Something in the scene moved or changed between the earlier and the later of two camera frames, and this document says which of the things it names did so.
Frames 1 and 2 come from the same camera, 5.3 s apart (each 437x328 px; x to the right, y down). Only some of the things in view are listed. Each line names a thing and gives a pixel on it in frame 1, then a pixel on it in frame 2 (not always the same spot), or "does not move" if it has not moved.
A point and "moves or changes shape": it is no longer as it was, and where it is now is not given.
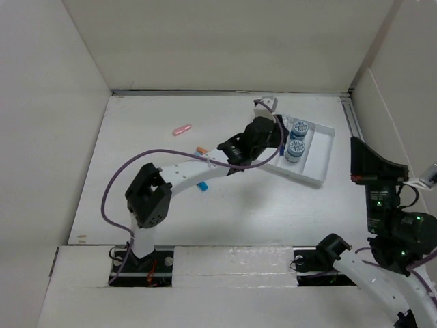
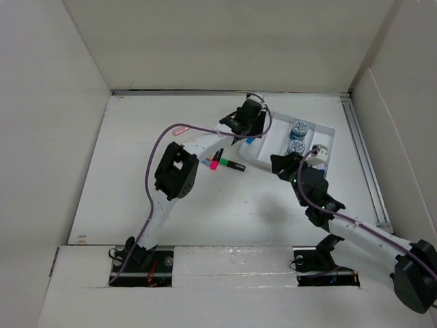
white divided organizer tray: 305,152 does not move
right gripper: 367,167 -> 289,162
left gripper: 276,133 -> 256,130
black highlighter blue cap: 203,186 moves or changes shape
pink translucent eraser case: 181,129 does not move
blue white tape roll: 299,130 does not move
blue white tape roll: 294,151 does not move
